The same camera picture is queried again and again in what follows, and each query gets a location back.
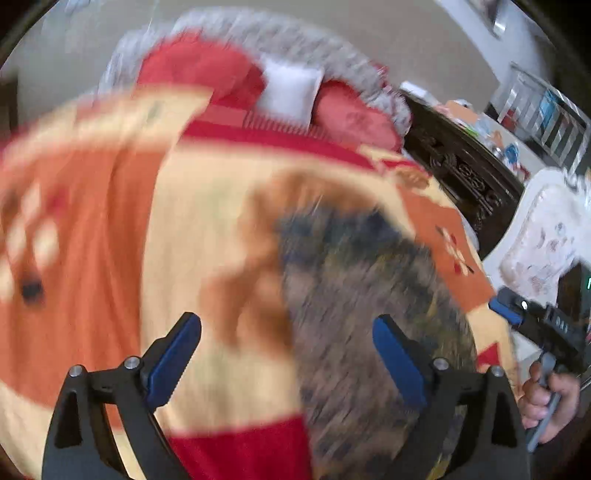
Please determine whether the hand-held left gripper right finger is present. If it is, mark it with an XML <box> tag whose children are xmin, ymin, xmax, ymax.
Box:
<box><xmin>372</xmin><ymin>315</ymin><xmax>532</xmax><ymax>480</ymax></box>

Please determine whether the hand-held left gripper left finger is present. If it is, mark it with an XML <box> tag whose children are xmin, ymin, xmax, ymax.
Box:
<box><xmin>41</xmin><ymin>312</ymin><xmax>202</xmax><ymax>480</ymax></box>

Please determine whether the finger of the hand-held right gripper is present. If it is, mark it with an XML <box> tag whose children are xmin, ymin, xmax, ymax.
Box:
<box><xmin>488</xmin><ymin>286</ymin><xmax>532</xmax><ymax>326</ymax></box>

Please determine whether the dark patterned small garment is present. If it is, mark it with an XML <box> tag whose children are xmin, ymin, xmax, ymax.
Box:
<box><xmin>272</xmin><ymin>203</ymin><xmax>478</xmax><ymax>480</ymax></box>

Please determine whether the person's right hand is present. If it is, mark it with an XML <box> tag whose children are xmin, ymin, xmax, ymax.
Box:
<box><xmin>518</xmin><ymin>360</ymin><xmax>581</xmax><ymax>443</ymax></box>

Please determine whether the white patterned chair cushion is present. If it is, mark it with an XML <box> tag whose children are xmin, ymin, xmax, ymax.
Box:
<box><xmin>482</xmin><ymin>166</ymin><xmax>591</xmax><ymax>315</ymax></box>

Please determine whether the dark carved wooden nightstand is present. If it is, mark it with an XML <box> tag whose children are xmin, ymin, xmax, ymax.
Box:
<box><xmin>402</xmin><ymin>95</ymin><xmax>527</xmax><ymax>259</ymax></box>

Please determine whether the orange red printed blanket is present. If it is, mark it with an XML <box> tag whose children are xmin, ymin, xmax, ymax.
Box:
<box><xmin>0</xmin><ymin>88</ymin><xmax>518</xmax><ymax>480</ymax></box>

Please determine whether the pile of colourful small things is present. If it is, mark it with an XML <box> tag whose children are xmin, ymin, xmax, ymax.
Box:
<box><xmin>434</xmin><ymin>99</ymin><xmax>532</xmax><ymax>183</ymax></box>

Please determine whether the white slatted rack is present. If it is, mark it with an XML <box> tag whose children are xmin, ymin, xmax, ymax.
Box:
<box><xmin>489</xmin><ymin>62</ymin><xmax>591</xmax><ymax>172</ymax></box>

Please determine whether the white printed box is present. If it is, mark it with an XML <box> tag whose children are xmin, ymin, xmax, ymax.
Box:
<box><xmin>399</xmin><ymin>81</ymin><xmax>435</xmax><ymax>104</ymax></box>

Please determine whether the red heart-shaped pillow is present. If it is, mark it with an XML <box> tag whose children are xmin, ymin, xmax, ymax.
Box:
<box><xmin>311</xmin><ymin>80</ymin><xmax>402</xmax><ymax>153</ymax></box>
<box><xmin>136</xmin><ymin>30</ymin><xmax>267</xmax><ymax>110</ymax></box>

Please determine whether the white square pillow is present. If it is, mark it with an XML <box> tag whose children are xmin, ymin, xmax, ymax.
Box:
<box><xmin>255</xmin><ymin>60</ymin><xmax>325</xmax><ymax>127</ymax></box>

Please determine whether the grey floral padded headboard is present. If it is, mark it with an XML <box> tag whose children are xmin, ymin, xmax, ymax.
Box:
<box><xmin>99</xmin><ymin>9</ymin><xmax>414</xmax><ymax>137</ymax></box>

